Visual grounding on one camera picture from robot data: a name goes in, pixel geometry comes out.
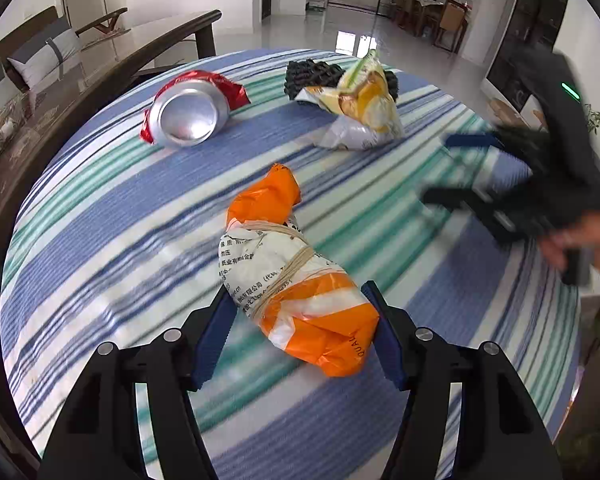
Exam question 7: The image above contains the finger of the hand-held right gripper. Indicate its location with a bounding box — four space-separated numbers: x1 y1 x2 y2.
422 185 487 217
445 130 507 151

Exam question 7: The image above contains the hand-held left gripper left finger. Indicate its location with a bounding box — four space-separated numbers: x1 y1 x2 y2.
37 290 238 480

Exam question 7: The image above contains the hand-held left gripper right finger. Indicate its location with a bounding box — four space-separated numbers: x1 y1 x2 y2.
361 280 563 480

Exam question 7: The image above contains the orange and white bag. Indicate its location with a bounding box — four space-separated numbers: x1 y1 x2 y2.
216 162 381 379

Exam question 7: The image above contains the yellow crumpled snack bag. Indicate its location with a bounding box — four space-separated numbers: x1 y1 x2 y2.
302 50 406 152

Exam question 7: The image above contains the dining table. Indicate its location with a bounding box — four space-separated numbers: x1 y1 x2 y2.
394 0 448 37

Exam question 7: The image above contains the black glass cabinet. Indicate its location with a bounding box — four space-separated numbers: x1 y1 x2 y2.
486 0 572 111

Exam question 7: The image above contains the blue green striped tablecloth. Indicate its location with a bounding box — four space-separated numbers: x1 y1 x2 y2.
0 49 582 480

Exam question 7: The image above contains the black foam net sleeve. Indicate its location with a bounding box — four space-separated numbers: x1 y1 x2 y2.
284 59 399 104

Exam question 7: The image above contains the crushed red aluminium can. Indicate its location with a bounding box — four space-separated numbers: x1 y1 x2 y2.
140 71 251 149

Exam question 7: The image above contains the grey cushion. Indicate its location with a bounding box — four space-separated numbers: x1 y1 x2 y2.
6 27 84 90

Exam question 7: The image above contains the wooden sofa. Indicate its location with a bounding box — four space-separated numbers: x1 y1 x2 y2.
0 5 130 106

